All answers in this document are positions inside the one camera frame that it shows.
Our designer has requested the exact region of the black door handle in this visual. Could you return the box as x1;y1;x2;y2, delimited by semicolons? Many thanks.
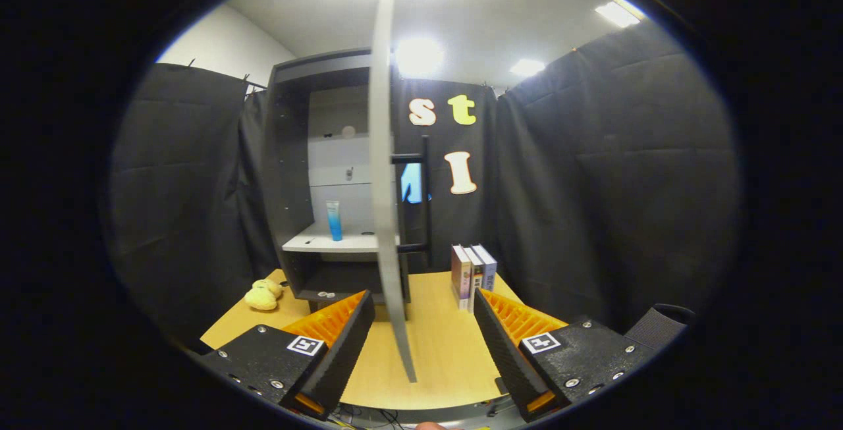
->
391;135;433;254

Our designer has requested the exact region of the narrow strip ceiling light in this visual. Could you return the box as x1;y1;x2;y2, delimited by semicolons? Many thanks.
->
595;1;643;28

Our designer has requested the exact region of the round ceiling light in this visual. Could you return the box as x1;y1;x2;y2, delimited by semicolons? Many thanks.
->
394;37;445;79

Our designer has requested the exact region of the square ceiling light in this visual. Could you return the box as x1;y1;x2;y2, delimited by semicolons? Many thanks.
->
509;57;547;78

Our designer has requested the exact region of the beige cabinet door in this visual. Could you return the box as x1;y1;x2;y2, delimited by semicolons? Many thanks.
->
367;0;420;383

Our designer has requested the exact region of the black backdrop cloth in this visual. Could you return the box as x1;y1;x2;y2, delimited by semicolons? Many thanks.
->
109;18;742;352

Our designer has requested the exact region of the dark spine book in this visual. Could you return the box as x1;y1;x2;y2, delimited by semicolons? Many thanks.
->
463;246;486;314

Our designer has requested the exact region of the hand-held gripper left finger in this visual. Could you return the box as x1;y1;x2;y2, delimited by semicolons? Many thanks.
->
198;289;376;421

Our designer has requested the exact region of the white blue tube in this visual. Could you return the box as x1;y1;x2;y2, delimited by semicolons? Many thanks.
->
325;200;344;242

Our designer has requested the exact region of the dark grey cabinet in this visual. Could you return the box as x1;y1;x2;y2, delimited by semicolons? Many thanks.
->
262;48;412;315

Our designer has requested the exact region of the yellow plush toy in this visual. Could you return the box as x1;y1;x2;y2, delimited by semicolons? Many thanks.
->
244;278;285;311

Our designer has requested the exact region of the beige cabinet shelf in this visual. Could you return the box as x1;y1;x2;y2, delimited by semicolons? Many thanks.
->
282;221;400;254

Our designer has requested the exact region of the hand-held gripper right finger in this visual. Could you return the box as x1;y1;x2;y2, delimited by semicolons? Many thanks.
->
473;287;659;423

